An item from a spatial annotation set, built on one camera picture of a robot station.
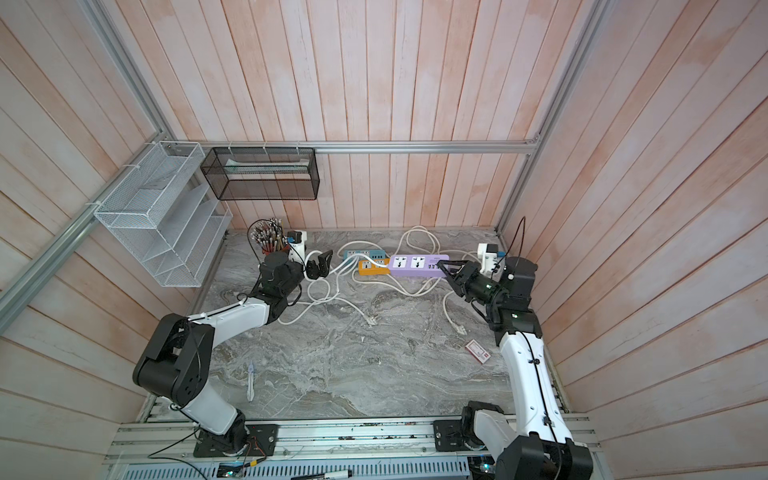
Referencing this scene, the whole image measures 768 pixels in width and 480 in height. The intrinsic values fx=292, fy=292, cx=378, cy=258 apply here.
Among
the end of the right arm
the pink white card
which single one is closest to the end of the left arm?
the end of the right arm

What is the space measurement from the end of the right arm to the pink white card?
299 millimetres

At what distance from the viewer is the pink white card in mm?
875

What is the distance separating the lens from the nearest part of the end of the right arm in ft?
2.09

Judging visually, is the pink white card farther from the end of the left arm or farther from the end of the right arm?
the end of the left arm
